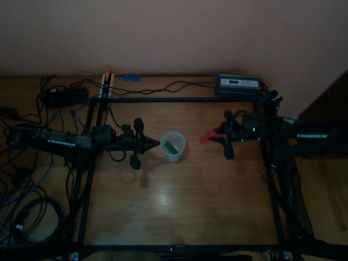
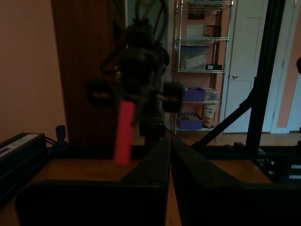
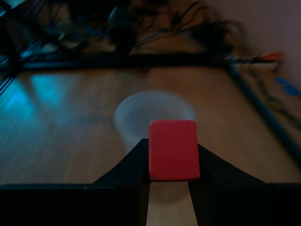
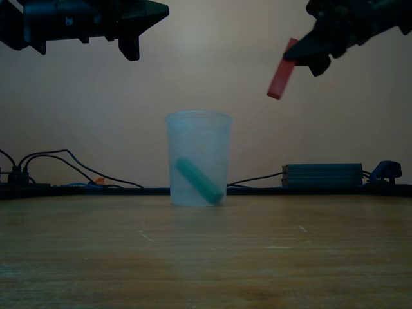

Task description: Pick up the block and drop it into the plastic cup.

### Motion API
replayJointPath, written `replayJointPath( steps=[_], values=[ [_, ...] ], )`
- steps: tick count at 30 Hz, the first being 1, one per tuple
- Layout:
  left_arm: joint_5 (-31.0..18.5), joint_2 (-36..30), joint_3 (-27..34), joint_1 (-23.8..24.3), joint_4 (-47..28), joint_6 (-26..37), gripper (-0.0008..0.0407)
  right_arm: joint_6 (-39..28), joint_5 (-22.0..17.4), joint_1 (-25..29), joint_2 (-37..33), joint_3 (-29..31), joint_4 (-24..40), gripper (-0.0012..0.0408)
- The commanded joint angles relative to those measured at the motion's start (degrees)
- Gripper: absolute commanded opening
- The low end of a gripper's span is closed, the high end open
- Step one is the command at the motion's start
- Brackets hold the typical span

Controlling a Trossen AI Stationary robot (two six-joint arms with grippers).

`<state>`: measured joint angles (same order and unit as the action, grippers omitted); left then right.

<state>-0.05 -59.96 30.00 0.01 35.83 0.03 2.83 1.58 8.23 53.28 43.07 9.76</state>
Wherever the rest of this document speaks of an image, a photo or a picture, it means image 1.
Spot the black power adapter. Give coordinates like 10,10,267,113
44,86,90,110

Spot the green wooden block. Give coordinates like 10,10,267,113
164,140,178,153

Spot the black aluminium frame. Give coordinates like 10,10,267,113
65,96,300,258

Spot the grey power supply box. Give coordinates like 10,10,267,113
214,73,262,97

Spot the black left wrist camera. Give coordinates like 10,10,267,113
121,124,134,138

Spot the red wooden block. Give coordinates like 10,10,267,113
200,131,218,144

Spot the thick black coiled cable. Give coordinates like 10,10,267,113
15,197,66,245

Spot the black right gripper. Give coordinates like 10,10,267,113
212,110,244,160

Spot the blue ethernet cable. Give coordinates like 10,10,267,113
0,151,55,210

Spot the translucent plastic cup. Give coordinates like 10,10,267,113
159,130,187,163

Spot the black power supply cable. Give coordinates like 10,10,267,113
108,79,218,96

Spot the blue clamp handle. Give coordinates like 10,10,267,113
255,89,278,104

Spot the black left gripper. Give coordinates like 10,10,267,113
119,118,160,170

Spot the brown wooden cabinet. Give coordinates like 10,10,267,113
297,70,348,123

